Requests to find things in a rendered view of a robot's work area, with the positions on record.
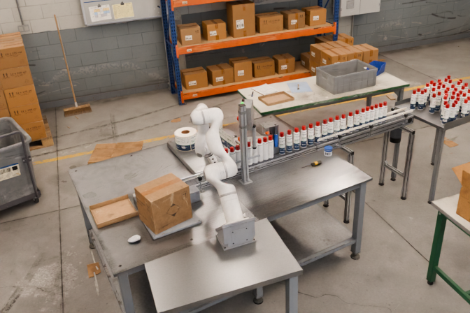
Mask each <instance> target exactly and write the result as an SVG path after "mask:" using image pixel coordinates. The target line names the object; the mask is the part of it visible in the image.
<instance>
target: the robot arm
mask: <svg viewBox="0 0 470 313"><path fill-rule="evenodd" d="M222 120H223V113H222V111H221V109H219V108H208V107H207V105H205V104H204V103H200V104H199V105H198V106H197V107H196V108H195V109H194V110H193V111H192V112H191V114H190V121H191V123H192V124H194V125H197V136H196V139H195V144H194V147H195V153H196V155H197V156H198V157H199V158H201V157H207V159H208V161H209V162H210V163H211V164H209V165H207V166H206V167H205V168H204V171H203V174H204V178H205V179H206V180H207V181H208V182H209V183H211V184H212V185H213V186H214V187H215V188H216V189H217V191H218V194H219V197H220V202H221V204H222V209H223V212H224V215H225V220H226V222H227V223H226V224H230V223H234V222H237V221H241V220H244V219H249V217H247V218H244V217H246V215H245V213H244V214H243V213H242V210H241V206H240V203H239V200H238V196H237V192H236V188H235V186H234V185H232V184H227V183H223V182H221V181H220V180H222V179H225V178H228V177H233V176H235V174H237V172H238V168H237V165H236V163H235V162H234V160H233V159H232V158H231V157H230V156H229V155H228V153H226V151H225V149H224V147H223V146H222V142H221V139H220V134H219V128H220V125H221V123H222ZM209 123H211V127H210V128H209ZM214 155H216V156H218V157H220V158H221V159H222V161H221V162H218V161H217V159H216V158H215V156H214ZM226 224H223V225H226ZM223 225H222V226H223Z"/></svg>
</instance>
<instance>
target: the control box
mask: <svg viewBox="0 0 470 313"><path fill-rule="evenodd" d="M243 103H244V104H245V105H246V121H247V125H246V128H247V131H252V127H253V123H254V110H253V99H245V102H243Z"/></svg>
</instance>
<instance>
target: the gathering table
mask: <svg viewBox="0 0 470 313"><path fill-rule="evenodd" d="M410 104H411V97H410V98H407V99H403V100H400V101H396V102H395V105H394V108H395V110H397V109H401V108H405V107H407V109H405V110H402V111H404V112H405V111H408V110H410ZM440 111H441V105H440V110H439V112H435V111H434V114H429V100H428V102H427V104H426V108H425V109H423V110H418V109H417V108H415V110H414V111H413V112H410V113H411V114H412V115H414V118H415V119H418V120H420V121H421V122H424V123H426V124H428V125H430V126H433V127H435V128H436V135H435V139H434V148H433V152H432V163H431V165H433V166H434V168H433V173H432V181H431V186H430V190H429V199H428V200H429V201H427V202H428V203H429V204H432V201H433V200H434V196H435V191H436V183H437V179H438V174H439V166H440V162H441V155H442V150H443V142H444V138H445V133H446V130H448V129H452V128H455V127H456V126H460V125H463V124H466V123H468V122H470V111H469V115H468V116H466V117H462V118H460V115H461V113H458V118H456V120H454V121H451V122H447V123H445V124H444V125H442V124H441V123H442V122H441V121H440V118H441V116H440ZM399 146H400V143H395V144H394V155H393V161H392V166H393V167H394V168H396V169H397V164H398V158H399ZM391 177H392V178H391V179H390V180H392V181H395V180H396V179H395V177H396V173H394V172H392V173H391Z"/></svg>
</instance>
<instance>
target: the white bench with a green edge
mask: <svg viewBox="0 0 470 313"><path fill-rule="evenodd" d="M289 82H307V83H308V85H309V87H310V88H311V89H312V92H303V93H292V92H291V91H290V88H289V87H288V85H287V84H288V83H289ZM269 86H271V87H273V88H274V89H277V90H278V91H280V92H281V91H284V92H286V93H288V94H289V95H291V96H293V97H294V101H288V102H285V103H280V104H277V105H271V106H267V105H265V104H264V103H262V102H261V101H260V100H258V96H263V95H261V94H260V93H258V92H256V91H254V90H252V88H255V87H249V88H245V89H238V93H239V94H240V95H241V96H242V99H253V108H254V109H255V110H256V111H257V112H258V113H259V114H260V115H261V116H262V117H263V116H266V115H270V114H274V115H281V114H285V113H289V112H296V111H300V110H306V109H310V108H316V107H320V106H324V105H331V104H335V103H342V102H346V101H352V100H356V99H363V98H366V107H367V106H369V109H370V107H371V100H372V96H377V95H381V94H387V93H391V92H394V93H395V94H396V95H397V101H400V100H403V97H404V88H405V87H409V86H410V84H409V83H407V82H405V81H403V80H401V79H399V78H397V77H395V76H393V75H391V74H389V73H386V72H385V71H384V72H383V73H381V74H380V75H378V76H376V85H375V86H373V87H367V88H364V89H358V90H355V91H351V92H345V93H342V94H336V95H333V94H331V93H329V92H328V91H326V90H324V89H323V88H321V87H319V86H317V85H316V76H313V77H308V78H301V79H297V80H289V81H285V82H277V83H273V84H269ZM252 92H254V93H253V97H251V95H252Z"/></svg>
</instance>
